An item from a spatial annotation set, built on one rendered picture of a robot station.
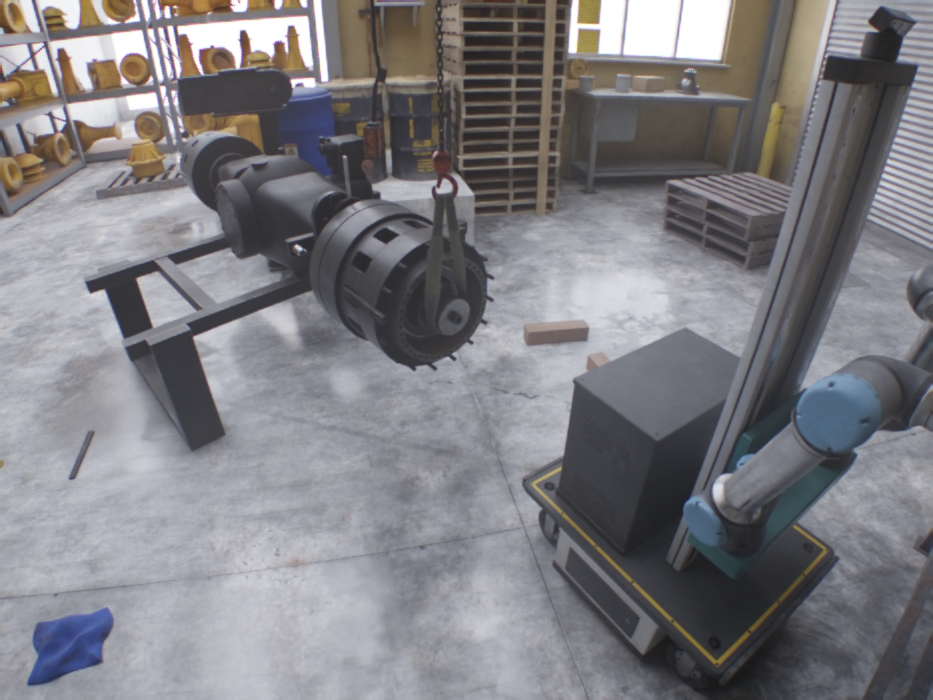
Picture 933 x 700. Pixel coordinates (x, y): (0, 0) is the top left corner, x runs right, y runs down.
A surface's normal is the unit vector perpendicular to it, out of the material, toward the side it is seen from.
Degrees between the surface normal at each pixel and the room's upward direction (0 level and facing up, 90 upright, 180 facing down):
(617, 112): 90
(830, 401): 83
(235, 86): 90
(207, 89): 90
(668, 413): 0
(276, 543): 0
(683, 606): 0
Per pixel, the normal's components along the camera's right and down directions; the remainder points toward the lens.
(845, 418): -0.84, 0.18
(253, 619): 0.00, -0.83
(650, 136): 0.22, 0.54
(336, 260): -0.66, -0.14
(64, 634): 0.61, -0.36
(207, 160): 0.62, 0.44
